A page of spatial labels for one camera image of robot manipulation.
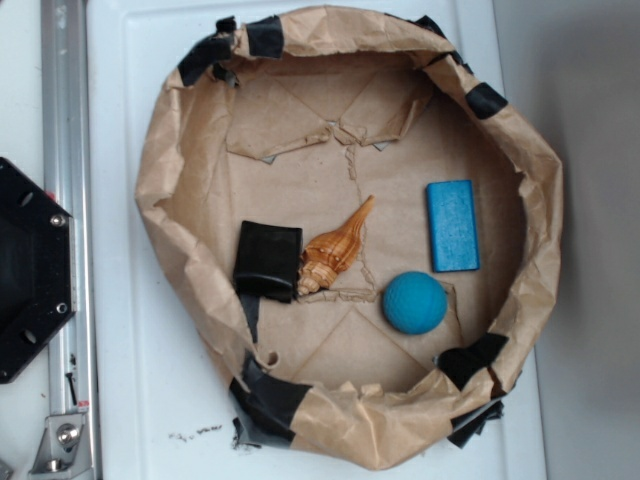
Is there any blue golf ball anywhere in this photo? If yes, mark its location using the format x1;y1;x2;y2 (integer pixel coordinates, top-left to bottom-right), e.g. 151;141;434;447
382;271;448;335

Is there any orange spiral seashell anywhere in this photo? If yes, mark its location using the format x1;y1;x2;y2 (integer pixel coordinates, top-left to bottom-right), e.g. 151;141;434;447
297;195;375;296

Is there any black rubber block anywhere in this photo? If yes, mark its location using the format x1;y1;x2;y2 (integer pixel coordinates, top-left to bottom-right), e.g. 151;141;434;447
232;221;303;303

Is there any brown paper bin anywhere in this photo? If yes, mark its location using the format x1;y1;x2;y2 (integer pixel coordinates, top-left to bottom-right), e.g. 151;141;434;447
135;6;563;470

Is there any blue rectangular block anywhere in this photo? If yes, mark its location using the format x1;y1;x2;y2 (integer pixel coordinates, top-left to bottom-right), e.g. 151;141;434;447
426;180;480;273

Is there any white plastic tray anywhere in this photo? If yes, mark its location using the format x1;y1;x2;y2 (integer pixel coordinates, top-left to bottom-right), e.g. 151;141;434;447
86;1;547;479

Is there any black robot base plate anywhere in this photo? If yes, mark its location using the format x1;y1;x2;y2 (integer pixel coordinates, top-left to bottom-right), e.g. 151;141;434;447
1;158;75;385

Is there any metal corner bracket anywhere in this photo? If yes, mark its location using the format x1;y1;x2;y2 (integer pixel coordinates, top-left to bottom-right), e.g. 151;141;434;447
28;413;92;479

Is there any aluminium frame rail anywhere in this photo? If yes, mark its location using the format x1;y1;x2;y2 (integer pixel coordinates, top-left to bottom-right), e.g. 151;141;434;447
40;1;102;479

